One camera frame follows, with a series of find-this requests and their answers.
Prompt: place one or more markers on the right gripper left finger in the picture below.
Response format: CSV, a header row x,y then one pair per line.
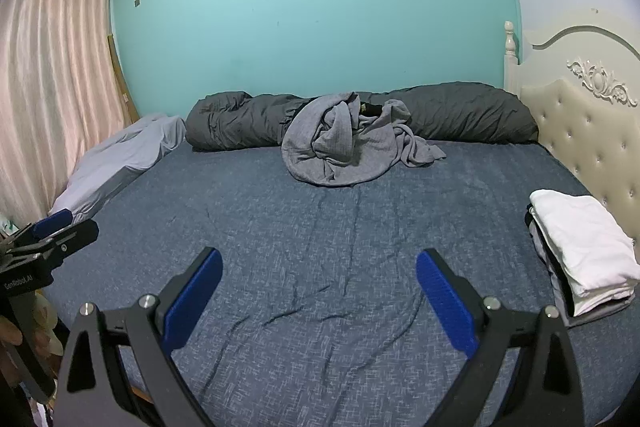
x,y
117,368

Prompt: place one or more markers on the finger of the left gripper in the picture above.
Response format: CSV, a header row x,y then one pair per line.
x,y
52,224
61,244

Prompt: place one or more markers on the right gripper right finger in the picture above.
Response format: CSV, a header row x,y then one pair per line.
x,y
544,388

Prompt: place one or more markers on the grey knit sweater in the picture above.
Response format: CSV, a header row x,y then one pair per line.
x,y
319,146

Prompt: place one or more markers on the person's left hand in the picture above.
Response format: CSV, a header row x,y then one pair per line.
x,y
10,335

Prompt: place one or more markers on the light grey pillow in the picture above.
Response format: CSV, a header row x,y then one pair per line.
x,y
107,168

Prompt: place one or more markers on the grey folded garment under stack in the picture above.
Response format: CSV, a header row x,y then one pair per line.
x,y
563,297

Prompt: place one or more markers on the pink striped curtain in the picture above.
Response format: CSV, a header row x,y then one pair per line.
x,y
59,97

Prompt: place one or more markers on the blue patterned bed sheet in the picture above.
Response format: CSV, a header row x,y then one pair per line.
x,y
318,319

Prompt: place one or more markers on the grey crumpled garment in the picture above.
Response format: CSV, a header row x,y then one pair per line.
x,y
383,138

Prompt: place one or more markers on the cream tufted headboard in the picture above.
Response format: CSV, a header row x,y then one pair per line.
x,y
579,78

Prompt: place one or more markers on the wooden frame by wall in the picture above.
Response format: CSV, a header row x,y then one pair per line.
x,y
130,108

